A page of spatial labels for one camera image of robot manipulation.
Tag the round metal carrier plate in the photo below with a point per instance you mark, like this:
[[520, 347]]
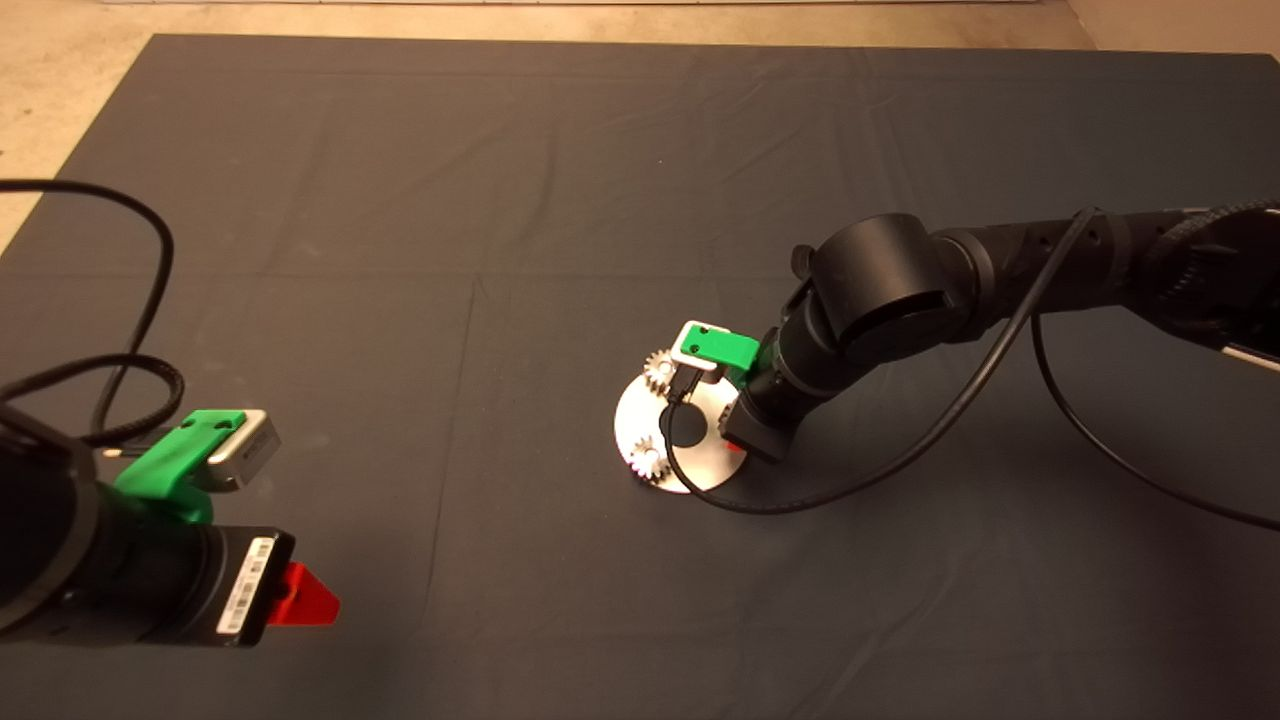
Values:
[[705, 470]]

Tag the dark grey table cloth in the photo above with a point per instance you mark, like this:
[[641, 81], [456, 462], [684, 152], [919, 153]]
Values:
[[500, 200]]

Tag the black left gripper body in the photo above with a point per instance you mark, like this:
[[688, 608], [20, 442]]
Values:
[[240, 585]]

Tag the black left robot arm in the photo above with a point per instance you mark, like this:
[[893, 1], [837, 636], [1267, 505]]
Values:
[[80, 560]]

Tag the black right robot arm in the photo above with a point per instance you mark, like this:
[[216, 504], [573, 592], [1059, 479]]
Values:
[[880, 280]]

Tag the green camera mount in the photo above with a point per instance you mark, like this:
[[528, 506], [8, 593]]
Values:
[[165, 462], [720, 348]]

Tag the green right camera mount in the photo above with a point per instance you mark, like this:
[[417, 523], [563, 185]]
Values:
[[720, 348]]

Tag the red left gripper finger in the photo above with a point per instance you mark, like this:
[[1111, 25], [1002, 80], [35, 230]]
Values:
[[305, 600]]

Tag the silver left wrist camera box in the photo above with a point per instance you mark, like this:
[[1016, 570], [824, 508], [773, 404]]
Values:
[[250, 448]]

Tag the green left camera mount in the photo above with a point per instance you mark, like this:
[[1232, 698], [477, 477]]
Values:
[[165, 462]]

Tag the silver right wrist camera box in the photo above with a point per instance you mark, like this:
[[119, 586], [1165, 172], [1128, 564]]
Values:
[[690, 335]]

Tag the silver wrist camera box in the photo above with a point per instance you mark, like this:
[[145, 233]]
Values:
[[250, 448], [690, 335]]

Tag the small steel planetary gear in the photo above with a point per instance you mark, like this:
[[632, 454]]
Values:
[[645, 460], [657, 372]]

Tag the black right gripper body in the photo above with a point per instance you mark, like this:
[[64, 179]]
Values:
[[760, 430]]

